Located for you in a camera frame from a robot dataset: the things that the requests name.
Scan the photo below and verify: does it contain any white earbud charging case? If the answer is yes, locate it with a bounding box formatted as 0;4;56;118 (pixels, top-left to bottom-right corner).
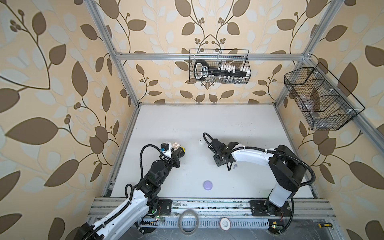
199;138;206;145

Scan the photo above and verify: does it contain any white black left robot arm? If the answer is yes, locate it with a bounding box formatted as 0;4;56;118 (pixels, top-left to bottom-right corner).
74;142;186;240

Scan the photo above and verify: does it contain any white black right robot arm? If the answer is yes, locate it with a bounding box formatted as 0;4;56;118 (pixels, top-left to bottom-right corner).
203;133;316;216

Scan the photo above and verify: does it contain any purple round disc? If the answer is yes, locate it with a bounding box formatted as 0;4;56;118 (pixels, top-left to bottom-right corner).
203;181;213;191

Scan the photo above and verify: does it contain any grey tape roll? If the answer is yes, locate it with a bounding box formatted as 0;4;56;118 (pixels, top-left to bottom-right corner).
177;209;200;236

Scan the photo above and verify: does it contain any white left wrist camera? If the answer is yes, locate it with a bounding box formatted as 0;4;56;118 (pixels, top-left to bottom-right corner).
160;142;173;161

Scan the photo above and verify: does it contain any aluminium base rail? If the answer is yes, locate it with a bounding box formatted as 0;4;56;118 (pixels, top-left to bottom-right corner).
89;196;338;230

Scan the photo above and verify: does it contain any black socket set rail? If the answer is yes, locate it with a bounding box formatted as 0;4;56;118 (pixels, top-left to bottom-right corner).
193;60;251;80

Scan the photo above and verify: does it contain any wire basket with socket set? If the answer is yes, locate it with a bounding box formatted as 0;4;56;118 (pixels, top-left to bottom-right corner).
189;48;252;85

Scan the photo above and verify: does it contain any empty black wire basket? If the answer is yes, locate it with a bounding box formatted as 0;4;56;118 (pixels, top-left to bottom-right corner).
284;62;366;131

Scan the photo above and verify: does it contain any yellow handled screwdriver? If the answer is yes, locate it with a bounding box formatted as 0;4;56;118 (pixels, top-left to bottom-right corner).
302;223;333;229

